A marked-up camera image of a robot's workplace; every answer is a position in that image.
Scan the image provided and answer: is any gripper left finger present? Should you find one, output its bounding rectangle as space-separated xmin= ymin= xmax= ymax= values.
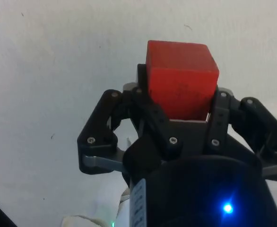
xmin=77 ymin=63 xmax=184 ymax=175

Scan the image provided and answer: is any red cube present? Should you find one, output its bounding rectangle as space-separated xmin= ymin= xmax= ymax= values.
xmin=145 ymin=39 xmax=220 ymax=121

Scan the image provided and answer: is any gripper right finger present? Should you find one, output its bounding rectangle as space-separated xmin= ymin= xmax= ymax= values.
xmin=208 ymin=86 xmax=277 ymax=177

